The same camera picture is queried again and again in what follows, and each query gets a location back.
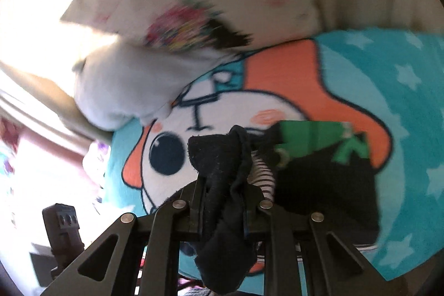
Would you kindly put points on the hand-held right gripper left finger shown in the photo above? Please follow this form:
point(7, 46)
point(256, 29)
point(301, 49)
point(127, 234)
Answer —
point(166, 230)

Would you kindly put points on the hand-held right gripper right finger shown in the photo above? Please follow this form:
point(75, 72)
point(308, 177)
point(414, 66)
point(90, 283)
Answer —
point(256, 212)

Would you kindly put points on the black fuzzy cloth garment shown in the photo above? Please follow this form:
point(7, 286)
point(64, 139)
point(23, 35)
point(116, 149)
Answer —
point(222, 178)

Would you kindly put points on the navy frog print pants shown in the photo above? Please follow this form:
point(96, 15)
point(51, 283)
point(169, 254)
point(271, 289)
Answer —
point(312, 195)

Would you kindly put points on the dark grey box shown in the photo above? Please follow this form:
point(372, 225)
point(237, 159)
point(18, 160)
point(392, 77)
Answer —
point(41, 264)

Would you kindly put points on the blue star printed blanket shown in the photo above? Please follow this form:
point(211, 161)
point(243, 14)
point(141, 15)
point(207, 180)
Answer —
point(277, 81)

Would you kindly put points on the beige frame rail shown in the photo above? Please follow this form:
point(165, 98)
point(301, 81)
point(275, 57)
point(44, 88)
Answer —
point(52, 95)

